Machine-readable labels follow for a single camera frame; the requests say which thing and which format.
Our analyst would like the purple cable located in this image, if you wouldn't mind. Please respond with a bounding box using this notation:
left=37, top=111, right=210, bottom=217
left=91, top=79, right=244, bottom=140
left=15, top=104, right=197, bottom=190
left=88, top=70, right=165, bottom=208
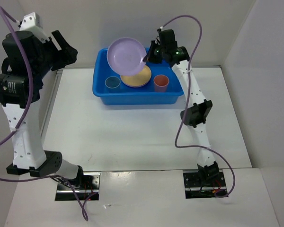
left=157, top=15, right=236, bottom=198
left=0, top=6, right=99, bottom=222

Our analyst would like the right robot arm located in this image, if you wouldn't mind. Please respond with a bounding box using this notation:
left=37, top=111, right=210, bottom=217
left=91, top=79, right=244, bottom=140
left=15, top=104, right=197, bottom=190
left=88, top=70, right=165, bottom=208
left=143, top=28, right=219, bottom=187

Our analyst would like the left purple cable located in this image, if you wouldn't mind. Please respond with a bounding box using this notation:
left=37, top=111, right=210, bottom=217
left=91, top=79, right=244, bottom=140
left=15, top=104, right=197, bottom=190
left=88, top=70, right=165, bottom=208
left=0, top=6, right=99, bottom=222

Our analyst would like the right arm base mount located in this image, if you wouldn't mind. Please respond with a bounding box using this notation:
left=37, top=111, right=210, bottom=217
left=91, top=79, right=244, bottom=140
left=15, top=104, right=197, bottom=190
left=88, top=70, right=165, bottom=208
left=183, top=170, right=228, bottom=199

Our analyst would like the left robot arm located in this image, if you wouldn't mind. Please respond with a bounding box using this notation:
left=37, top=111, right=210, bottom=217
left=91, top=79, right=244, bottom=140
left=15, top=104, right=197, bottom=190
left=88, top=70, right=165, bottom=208
left=0, top=30, right=87, bottom=189

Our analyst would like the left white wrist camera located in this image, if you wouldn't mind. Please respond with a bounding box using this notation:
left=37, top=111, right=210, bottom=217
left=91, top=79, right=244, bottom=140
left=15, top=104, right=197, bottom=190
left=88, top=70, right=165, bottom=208
left=19, top=12, right=43, bottom=33

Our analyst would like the purple plastic plate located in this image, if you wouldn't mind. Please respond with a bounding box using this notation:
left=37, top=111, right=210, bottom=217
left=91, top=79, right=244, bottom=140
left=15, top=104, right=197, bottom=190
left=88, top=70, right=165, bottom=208
left=106, top=37, right=147, bottom=76

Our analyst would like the red plastic cup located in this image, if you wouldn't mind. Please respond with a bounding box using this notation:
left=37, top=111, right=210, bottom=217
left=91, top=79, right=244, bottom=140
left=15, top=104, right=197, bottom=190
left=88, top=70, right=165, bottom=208
left=153, top=74, right=169, bottom=92

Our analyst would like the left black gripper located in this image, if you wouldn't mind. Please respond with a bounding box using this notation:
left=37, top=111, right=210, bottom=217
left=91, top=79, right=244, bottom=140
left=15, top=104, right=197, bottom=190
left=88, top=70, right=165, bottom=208
left=33, top=29, right=78, bottom=78

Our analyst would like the yellow plastic plate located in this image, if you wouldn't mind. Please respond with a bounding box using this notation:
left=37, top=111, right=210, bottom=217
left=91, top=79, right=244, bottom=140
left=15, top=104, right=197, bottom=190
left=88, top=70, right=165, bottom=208
left=120, top=65, right=152, bottom=87

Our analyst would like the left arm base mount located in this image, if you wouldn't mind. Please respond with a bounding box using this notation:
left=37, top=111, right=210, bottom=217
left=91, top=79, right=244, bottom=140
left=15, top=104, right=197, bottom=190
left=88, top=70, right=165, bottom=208
left=54, top=172, right=101, bottom=201

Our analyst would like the blue plastic cup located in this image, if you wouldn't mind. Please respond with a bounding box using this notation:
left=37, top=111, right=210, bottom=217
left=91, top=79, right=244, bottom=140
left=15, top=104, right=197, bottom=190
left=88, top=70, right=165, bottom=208
left=105, top=76, right=121, bottom=93

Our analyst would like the blue plastic bin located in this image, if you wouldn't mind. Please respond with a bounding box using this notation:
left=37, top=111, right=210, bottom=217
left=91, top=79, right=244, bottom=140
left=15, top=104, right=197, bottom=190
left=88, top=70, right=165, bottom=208
left=92, top=48, right=184, bottom=105

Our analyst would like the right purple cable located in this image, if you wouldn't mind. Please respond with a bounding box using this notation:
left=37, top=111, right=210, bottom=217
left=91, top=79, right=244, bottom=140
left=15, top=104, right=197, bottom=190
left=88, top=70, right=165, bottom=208
left=157, top=15, right=236, bottom=198

